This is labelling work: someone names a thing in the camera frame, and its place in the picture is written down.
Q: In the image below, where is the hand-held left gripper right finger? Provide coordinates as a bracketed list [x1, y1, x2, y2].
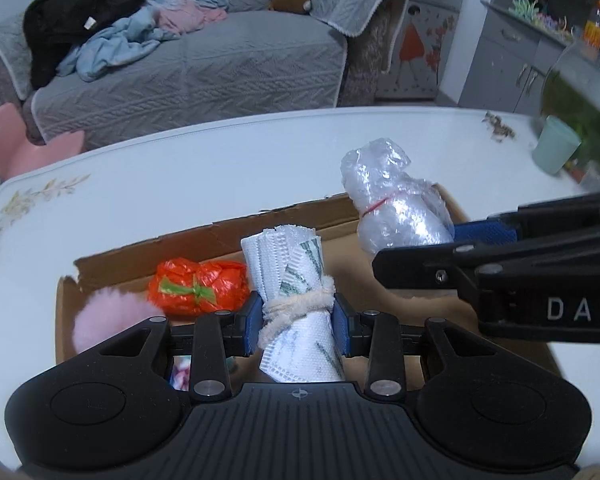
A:
[330, 292, 510, 403]

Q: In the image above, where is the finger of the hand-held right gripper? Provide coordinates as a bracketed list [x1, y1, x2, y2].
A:
[451, 190, 600, 246]
[371, 232, 600, 292]

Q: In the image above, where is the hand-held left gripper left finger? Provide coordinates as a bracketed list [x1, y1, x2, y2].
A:
[86, 291, 264, 403]

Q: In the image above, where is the white green-print cloth roll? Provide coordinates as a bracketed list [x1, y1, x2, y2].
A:
[240, 225, 348, 385]

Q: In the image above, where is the bubble wrap bundle red band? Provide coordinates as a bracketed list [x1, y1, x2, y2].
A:
[341, 137, 456, 257]

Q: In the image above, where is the shallow cardboard box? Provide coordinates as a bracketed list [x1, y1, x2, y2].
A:
[55, 183, 563, 395]

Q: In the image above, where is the orange bundle with green tie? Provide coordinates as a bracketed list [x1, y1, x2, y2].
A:
[147, 257, 252, 317]

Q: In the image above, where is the floral bundle with green band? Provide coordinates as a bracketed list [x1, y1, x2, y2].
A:
[171, 354, 192, 392]

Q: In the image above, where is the pile of seed shells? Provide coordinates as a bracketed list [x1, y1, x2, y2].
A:
[482, 111, 517, 143]

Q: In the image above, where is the pale green cup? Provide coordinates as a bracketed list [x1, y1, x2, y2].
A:
[532, 115, 584, 177]

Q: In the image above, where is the pink fluffy ball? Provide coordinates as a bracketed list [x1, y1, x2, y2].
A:
[72, 290, 169, 354]

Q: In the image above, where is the glass fish tank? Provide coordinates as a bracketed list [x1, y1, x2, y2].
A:
[540, 39, 600, 183]

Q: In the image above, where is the grey cabinet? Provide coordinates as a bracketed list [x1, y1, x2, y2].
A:
[459, 0, 596, 117]

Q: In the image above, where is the grey sofa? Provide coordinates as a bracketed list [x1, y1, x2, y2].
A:
[0, 0, 415, 142]

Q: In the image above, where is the green plastic plant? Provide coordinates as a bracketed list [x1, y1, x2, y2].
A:
[509, 0, 542, 19]

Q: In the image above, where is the orange drink bottle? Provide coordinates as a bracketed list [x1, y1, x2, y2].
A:
[582, 0, 600, 49]

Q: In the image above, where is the grey quilted seat cover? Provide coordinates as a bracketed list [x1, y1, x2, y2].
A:
[30, 10, 349, 142]

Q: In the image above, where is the pink plastic stool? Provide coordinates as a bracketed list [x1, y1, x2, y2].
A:
[0, 102, 87, 182]

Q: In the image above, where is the light blue clothing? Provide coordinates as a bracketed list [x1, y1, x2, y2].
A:
[55, 7, 182, 82]

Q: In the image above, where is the pink clothing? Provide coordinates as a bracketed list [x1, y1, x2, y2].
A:
[155, 1, 229, 34]

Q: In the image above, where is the black clothing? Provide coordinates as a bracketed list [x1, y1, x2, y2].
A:
[22, 0, 152, 89]

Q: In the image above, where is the floral figure wall poster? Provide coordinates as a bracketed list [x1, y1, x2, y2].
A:
[375, 0, 469, 102]

